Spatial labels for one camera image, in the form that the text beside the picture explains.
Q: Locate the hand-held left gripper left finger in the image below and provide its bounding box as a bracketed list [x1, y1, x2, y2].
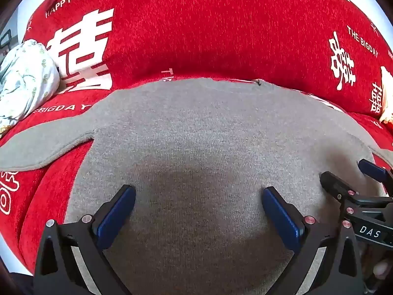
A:
[33, 184, 136, 295]

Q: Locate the dark metal frame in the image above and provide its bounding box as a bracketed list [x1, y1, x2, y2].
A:
[0, 29, 13, 50]

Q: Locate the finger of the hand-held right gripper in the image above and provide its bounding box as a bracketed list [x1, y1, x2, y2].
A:
[358, 159, 393, 197]
[319, 171, 359, 204]

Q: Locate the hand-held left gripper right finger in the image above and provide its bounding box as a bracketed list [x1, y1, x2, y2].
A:
[262, 186, 366, 295]

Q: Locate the white floral cloth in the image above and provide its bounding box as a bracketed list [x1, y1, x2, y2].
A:
[0, 39, 60, 131]

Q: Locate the grey knit sweater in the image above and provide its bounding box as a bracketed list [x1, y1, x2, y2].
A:
[0, 78, 387, 295]

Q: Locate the person's right hand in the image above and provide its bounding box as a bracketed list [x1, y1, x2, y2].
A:
[373, 260, 393, 279]

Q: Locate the red printed sofa cover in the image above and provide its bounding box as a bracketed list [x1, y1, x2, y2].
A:
[0, 0, 393, 277]

